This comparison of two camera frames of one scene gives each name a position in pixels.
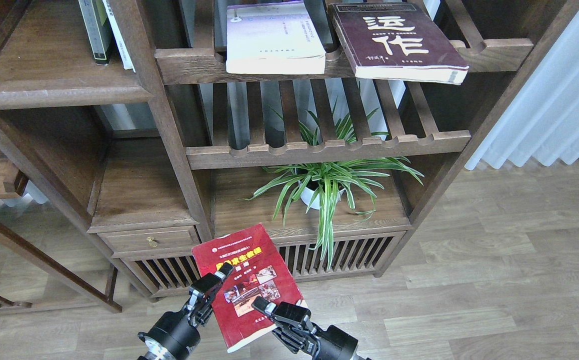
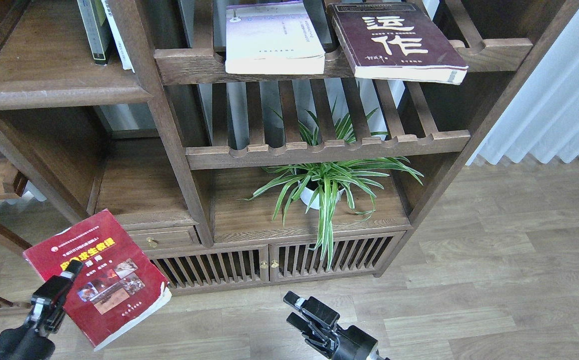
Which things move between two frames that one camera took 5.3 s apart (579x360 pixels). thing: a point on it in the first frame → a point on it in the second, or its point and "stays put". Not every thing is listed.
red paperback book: (261, 270) → (118, 287)
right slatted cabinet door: (353, 254) stays put
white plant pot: (307, 195) stays put
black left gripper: (173, 337) → (33, 340)
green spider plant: (327, 184) stays put
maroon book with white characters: (397, 41) stays put
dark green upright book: (98, 29) stays put
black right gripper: (331, 343) → (322, 332)
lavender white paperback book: (277, 37) stays put
